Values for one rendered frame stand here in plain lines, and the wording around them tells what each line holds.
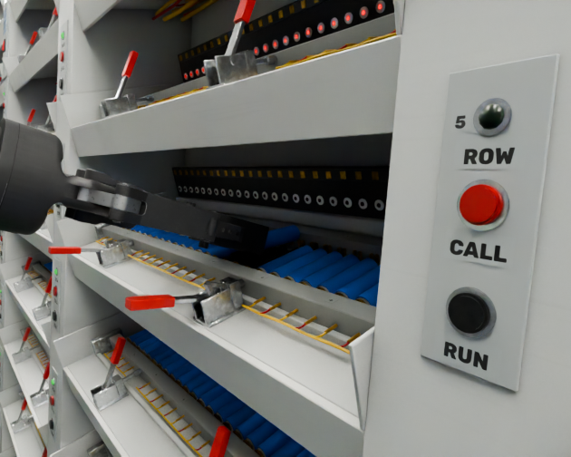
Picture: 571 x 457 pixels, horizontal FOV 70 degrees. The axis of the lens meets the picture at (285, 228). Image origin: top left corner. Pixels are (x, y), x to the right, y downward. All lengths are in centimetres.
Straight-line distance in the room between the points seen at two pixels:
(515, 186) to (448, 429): 10
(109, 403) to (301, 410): 42
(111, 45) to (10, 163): 51
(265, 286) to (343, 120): 17
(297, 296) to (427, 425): 15
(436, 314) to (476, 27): 12
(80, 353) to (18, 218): 51
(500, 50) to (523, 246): 8
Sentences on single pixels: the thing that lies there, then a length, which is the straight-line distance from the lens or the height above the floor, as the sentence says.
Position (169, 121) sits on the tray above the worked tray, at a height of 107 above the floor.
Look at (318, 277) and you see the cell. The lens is 36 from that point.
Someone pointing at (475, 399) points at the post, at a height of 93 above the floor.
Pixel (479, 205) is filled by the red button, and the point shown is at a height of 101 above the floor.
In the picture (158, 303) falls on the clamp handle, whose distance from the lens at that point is 33.
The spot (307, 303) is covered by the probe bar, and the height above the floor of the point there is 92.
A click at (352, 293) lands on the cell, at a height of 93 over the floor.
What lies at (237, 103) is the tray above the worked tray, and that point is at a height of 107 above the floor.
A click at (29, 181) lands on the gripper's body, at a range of 31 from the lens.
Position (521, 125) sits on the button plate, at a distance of 18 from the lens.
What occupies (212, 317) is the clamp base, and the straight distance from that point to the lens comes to 36.
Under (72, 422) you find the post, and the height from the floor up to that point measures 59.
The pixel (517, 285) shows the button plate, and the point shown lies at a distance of 18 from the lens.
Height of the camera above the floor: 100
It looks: 5 degrees down
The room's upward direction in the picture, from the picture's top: 4 degrees clockwise
